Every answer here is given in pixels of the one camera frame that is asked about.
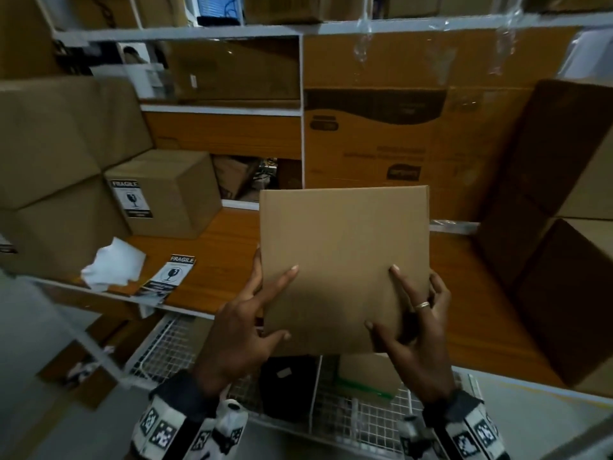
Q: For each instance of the brown cardboard box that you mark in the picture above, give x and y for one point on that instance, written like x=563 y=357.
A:
x=440 y=4
x=297 y=7
x=119 y=9

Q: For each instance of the right wrist tracker band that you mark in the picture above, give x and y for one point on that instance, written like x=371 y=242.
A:
x=469 y=431

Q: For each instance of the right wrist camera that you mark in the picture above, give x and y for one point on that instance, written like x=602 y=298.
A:
x=416 y=440

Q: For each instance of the medium taped cardboard box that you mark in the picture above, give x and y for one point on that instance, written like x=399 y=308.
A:
x=62 y=229

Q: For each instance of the wooden shelf unit white frame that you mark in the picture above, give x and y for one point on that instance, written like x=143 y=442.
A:
x=220 y=134

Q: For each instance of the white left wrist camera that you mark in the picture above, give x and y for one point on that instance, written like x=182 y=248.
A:
x=225 y=426

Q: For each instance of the stack of fragile stickers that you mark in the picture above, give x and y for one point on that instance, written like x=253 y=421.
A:
x=167 y=277

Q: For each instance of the wrist tracker band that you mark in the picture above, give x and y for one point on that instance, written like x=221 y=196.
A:
x=469 y=431
x=167 y=416

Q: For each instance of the left wrist tracker band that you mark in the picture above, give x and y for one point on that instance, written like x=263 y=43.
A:
x=167 y=416

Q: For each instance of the white backing paper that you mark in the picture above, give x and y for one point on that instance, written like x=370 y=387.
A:
x=112 y=265

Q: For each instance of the fragile sticker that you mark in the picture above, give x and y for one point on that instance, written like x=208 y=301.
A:
x=131 y=198
x=7 y=246

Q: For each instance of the crumpled paper scraps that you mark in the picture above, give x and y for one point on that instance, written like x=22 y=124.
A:
x=86 y=368

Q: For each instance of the small taped cardboard box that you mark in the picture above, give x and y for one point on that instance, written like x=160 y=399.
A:
x=345 y=244
x=182 y=196

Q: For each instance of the person's right hand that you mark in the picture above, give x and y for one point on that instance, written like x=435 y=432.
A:
x=426 y=354

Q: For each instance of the white frame bar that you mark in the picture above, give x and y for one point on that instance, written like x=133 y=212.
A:
x=91 y=349

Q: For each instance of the barcode printed cardboard box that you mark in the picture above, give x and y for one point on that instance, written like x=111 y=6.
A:
x=232 y=174

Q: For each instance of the brown envelope green edge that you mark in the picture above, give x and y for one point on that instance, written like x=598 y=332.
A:
x=369 y=373

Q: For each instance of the large stapled cardboard box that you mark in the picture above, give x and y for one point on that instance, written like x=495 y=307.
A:
x=124 y=119

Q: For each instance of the plastic wrapped cardboard box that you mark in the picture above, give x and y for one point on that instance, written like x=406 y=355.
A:
x=431 y=57

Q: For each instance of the large cardboard box white sticker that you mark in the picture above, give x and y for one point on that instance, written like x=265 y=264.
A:
x=239 y=67

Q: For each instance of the person's left hand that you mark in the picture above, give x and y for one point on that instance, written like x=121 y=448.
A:
x=234 y=344

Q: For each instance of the black pouch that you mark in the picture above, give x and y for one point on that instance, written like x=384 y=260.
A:
x=287 y=388

